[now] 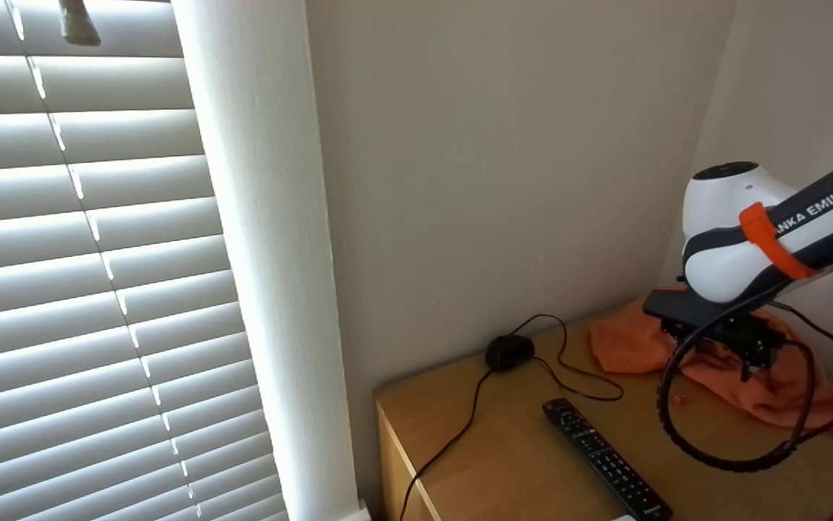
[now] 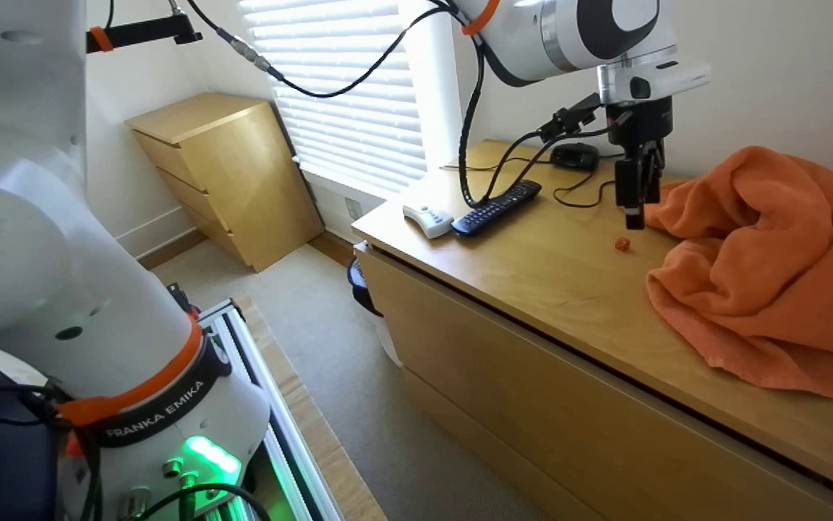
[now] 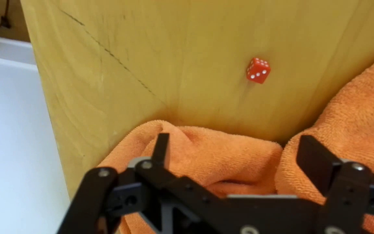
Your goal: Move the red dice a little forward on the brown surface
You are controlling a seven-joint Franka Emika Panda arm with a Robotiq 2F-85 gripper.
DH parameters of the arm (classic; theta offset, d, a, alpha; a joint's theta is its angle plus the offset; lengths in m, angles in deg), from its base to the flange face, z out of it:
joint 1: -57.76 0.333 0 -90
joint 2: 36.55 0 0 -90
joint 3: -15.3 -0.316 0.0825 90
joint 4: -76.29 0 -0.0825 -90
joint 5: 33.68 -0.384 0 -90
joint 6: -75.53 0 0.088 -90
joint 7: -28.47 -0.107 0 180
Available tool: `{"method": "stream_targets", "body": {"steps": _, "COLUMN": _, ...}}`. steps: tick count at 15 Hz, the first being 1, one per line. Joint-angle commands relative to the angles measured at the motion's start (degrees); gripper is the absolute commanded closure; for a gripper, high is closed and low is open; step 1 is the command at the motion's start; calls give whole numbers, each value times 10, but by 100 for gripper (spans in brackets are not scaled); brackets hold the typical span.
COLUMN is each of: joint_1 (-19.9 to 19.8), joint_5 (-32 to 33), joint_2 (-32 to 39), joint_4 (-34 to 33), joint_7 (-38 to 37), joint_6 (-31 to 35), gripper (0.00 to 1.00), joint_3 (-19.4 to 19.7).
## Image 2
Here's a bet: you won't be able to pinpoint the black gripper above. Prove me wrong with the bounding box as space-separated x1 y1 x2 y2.
607 93 678 231

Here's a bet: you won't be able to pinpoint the black TV remote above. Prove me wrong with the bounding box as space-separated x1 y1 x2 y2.
448 177 545 239

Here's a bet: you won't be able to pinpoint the orange towel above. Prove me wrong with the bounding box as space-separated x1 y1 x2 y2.
642 143 833 404

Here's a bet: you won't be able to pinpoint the large wooden dresser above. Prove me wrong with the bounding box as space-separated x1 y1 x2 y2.
350 140 833 521

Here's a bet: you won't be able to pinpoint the small white remote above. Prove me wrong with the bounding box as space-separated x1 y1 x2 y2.
400 200 458 244

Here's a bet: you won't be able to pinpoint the white window blinds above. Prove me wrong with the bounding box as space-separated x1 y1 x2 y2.
237 0 438 203

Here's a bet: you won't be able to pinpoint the wooden robot platform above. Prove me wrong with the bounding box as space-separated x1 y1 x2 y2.
237 299 390 521

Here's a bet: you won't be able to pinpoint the small wooden dresser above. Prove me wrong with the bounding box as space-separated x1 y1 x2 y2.
128 90 326 276

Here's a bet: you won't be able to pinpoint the thin black desk cable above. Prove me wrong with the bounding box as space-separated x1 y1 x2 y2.
444 154 624 212

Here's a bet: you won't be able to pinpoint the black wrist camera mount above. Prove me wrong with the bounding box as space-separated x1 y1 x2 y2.
536 93 613 147

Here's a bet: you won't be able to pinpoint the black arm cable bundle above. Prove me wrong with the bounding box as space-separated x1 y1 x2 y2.
458 38 572 212

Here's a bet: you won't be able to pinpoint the thick black overhead cable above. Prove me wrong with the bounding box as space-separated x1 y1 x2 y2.
183 0 458 101

